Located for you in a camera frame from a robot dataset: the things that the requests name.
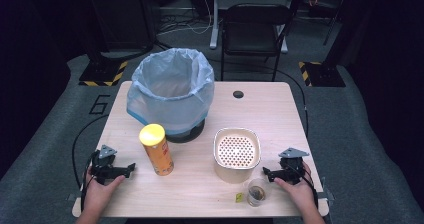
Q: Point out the person's left hand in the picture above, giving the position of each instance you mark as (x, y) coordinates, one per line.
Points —
(96, 195)

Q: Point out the beige container with perforated strainer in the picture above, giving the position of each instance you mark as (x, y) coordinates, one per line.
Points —
(233, 172)

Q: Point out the grey tape strip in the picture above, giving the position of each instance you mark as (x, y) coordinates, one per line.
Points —
(326, 194)
(74, 197)

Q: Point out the white desk frame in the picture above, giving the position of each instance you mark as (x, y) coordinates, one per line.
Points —
(213, 30)

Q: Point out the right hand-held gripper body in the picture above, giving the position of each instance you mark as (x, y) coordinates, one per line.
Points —
(291, 170)

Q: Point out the orange chip can yellow lid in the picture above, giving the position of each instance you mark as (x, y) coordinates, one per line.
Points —
(158, 154)

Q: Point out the black trash bin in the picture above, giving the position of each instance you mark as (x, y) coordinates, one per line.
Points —
(186, 135)

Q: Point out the tea bag with yellow tag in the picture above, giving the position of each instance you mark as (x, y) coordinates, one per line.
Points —
(256, 193)

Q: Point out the black stand base striped edge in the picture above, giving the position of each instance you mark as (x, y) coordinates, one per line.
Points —
(101, 74)
(325, 74)

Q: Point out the black folding chair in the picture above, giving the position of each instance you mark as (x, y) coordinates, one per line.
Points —
(253, 15)

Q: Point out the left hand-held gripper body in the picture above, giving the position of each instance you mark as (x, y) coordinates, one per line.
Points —
(102, 170)

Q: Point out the black table grommet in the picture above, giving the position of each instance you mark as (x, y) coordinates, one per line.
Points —
(238, 94)

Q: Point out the person's right hand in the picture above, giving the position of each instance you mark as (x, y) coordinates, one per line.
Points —
(301, 194)

